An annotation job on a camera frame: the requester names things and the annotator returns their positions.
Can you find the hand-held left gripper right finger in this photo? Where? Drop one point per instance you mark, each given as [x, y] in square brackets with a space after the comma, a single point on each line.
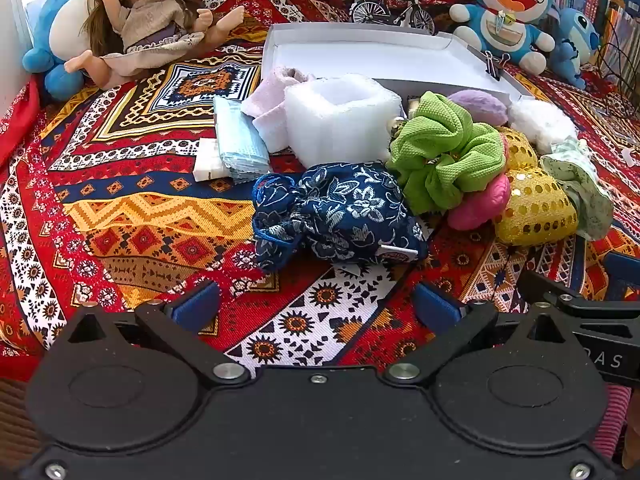
[436, 306]

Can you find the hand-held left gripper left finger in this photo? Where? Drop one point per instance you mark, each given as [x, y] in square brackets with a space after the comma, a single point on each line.
[192, 305]

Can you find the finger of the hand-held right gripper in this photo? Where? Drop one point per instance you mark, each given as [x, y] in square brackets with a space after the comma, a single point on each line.
[550, 292]
[625, 269]

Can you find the gold sequin bow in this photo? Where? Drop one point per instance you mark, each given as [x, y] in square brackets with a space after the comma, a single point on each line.
[540, 210]

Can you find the pink fabric bow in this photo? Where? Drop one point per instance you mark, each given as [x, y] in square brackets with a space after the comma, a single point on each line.
[480, 205]

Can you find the pale green floral scrunchie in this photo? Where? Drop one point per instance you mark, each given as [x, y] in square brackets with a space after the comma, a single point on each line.
[575, 170]

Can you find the small white pack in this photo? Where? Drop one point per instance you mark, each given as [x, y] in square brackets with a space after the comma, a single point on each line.
[207, 162]

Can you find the light blue face masks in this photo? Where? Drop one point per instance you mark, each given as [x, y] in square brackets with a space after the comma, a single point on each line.
[240, 145]

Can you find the white fluffy pompom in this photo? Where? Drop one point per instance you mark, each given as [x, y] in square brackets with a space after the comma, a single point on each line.
[540, 122]

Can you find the purple plush toy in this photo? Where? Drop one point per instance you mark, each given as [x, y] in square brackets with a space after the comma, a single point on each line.
[480, 105]

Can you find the white foam block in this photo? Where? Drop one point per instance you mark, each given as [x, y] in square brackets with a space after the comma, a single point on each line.
[340, 125]

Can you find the pale pink towel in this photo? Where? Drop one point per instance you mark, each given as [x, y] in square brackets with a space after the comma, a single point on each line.
[270, 100]

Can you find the white cardboard box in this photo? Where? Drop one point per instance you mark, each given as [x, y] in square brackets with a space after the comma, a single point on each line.
[350, 55]

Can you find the red patterned blanket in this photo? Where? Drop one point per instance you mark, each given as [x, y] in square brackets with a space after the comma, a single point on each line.
[150, 210]

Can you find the black binder clip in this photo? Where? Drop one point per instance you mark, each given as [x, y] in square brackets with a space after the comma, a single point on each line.
[495, 67]

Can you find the blue alien plush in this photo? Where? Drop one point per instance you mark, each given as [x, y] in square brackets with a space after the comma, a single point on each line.
[575, 35]

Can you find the blue cat plush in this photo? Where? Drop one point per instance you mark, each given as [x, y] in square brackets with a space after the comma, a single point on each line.
[505, 30]

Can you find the brown-haired baby doll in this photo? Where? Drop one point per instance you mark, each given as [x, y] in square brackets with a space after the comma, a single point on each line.
[150, 15]

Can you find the black model bicycle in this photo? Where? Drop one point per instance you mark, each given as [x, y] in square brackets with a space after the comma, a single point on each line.
[366, 12]

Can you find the blue and white plush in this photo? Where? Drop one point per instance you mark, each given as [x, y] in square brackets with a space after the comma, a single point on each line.
[65, 25]

